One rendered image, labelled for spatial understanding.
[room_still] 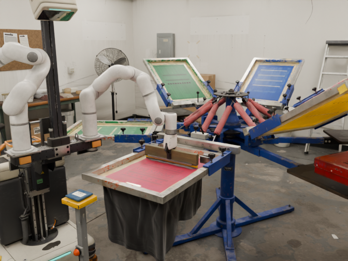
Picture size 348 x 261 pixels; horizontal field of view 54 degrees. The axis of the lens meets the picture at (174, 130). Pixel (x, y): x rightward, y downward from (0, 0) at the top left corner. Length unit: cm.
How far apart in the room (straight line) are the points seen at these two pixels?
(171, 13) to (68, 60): 226
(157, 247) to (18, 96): 111
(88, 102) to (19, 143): 47
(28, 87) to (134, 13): 602
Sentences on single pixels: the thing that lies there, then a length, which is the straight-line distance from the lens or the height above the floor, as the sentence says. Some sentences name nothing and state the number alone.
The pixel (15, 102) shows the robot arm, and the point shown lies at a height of 143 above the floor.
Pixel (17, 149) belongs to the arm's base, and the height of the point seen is 116.
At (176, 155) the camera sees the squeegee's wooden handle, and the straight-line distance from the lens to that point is 222.
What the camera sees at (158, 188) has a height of 95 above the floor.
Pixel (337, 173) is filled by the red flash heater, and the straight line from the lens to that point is 201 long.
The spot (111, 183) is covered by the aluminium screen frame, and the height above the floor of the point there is 99.
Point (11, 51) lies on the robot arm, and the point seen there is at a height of 169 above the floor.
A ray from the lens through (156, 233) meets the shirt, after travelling 199.
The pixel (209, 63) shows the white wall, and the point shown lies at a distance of 676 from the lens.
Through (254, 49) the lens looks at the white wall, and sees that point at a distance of 639.
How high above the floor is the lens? 173
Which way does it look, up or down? 14 degrees down
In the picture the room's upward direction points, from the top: straight up
